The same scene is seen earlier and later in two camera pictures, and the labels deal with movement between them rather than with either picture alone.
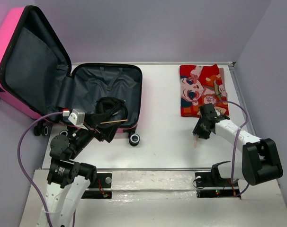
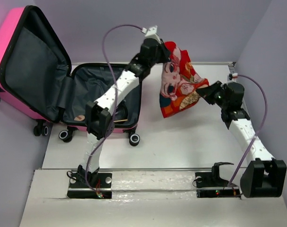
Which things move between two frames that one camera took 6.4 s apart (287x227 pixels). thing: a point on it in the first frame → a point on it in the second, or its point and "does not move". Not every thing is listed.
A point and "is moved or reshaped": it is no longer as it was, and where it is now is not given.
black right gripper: (197, 130) → (208, 92)
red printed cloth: (201, 85) is moved or reshaped
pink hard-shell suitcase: (31, 73) does not move
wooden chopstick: (113, 121) does not move
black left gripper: (108, 130) → (165, 52)
